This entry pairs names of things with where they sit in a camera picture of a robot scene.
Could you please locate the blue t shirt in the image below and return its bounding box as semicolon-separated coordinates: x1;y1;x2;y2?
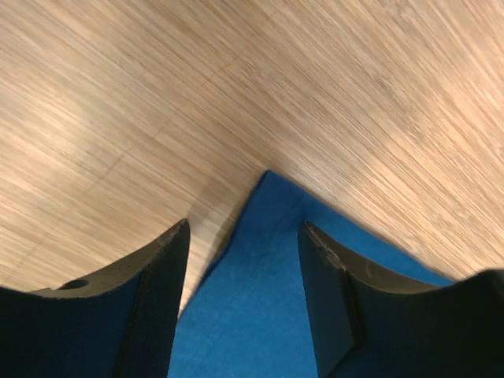
169;170;449;378

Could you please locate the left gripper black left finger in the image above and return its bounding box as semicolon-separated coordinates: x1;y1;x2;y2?
1;220;191;377

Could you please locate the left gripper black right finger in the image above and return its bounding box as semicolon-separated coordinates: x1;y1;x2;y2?
298;223;503;377

